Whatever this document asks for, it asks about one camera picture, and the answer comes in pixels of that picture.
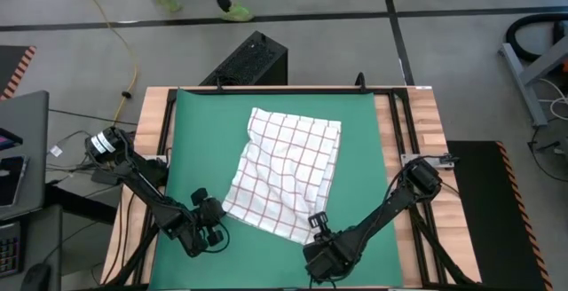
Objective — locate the black computer tower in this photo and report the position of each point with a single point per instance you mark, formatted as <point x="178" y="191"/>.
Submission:
<point x="253" y="60"/>

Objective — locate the black mat clamp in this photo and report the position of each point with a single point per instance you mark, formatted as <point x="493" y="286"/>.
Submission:
<point x="360" y="82"/>
<point x="218" y="86"/>

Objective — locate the grey desk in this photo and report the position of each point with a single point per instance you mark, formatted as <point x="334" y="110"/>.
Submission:
<point x="31" y="149"/>

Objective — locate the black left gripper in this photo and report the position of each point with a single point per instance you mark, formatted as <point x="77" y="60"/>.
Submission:
<point x="208" y="217"/>

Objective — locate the black computer mouse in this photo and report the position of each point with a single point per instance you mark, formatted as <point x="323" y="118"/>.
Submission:
<point x="35" y="278"/>

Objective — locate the wooden table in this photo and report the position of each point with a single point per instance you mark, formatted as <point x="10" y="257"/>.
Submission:
<point x="426" y="118"/>

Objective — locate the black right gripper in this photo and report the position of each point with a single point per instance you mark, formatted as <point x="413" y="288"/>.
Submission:
<point x="326" y="255"/>

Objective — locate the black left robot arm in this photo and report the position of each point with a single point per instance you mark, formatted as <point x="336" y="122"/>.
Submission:
<point x="142" y="180"/>

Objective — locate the white red-checked towel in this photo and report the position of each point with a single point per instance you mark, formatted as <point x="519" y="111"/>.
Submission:
<point x="284" y="171"/>

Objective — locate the black keyboard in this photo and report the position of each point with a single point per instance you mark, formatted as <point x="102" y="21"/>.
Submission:
<point x="9" y="249"/>

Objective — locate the black hazard-striped floor mat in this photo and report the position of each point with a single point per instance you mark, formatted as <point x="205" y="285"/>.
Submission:
<point x="483" y="215"/>
<point x="11" y="65"/>

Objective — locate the black tablet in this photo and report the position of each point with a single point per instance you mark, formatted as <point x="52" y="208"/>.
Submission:
<point x="11" y="180"/>

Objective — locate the green table mat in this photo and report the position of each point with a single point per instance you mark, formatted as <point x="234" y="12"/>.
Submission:
<point x="208" y="140"/>

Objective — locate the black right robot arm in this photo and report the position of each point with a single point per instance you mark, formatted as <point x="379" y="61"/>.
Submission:
<point x="390" y="206"/>

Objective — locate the silver metal bracket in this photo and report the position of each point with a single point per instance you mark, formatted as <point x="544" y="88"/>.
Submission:
<point x="412" y="159"/>

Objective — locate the grey metal stand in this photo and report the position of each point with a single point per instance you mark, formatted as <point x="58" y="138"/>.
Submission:
<point x="528" y="91"/>

